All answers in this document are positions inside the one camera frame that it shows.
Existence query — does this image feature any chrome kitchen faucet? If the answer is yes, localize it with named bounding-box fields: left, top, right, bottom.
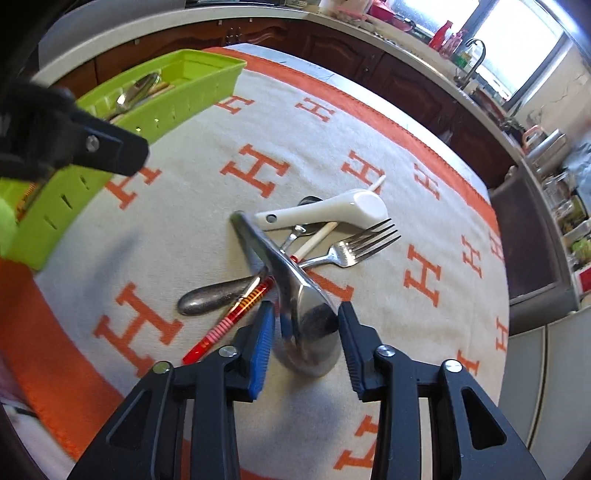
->
left=454, top=38, right=487, bottom=90

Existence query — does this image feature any steel electric kettle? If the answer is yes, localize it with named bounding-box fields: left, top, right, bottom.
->
left=525, top=129, right=571, bottom=175

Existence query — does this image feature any silver metal fork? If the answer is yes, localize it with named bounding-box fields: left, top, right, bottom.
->
left=300, top=218, right=402, bottom=270

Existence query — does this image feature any pink soap bottle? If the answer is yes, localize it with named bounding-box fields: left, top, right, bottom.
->
left=439, top=29, right=467, bottom=59

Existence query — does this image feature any red spray bottle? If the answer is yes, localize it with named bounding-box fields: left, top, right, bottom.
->
left=428, top=20, right=453, bottom=51

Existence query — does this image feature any long silver metal spoon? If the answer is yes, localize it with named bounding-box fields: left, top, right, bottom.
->
left=106, top=72, right=160, bottom=121

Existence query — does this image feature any large steel ladle spoon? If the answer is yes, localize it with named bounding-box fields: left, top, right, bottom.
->
left=230, top=211, right=339, bottom=378

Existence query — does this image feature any white ceramic spoon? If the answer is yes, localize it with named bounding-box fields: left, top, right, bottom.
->
left=253, top=189, right=389, bottom=231

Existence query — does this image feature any green plastic utensil tray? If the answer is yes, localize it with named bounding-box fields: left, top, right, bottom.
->
left=1, top=49, right=246, bottom=270

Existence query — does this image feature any orange beige H-pattern cloth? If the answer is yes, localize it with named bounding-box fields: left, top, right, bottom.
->
left=0, top=45, right=512, bottom=480

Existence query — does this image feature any grey metal side cabinet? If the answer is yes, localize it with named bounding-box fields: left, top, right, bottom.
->
left=490, top=164, right=580, bottom=335

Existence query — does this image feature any small silver spoon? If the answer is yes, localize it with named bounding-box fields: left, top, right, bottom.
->
left=280, top=195, right=324, bottom=254

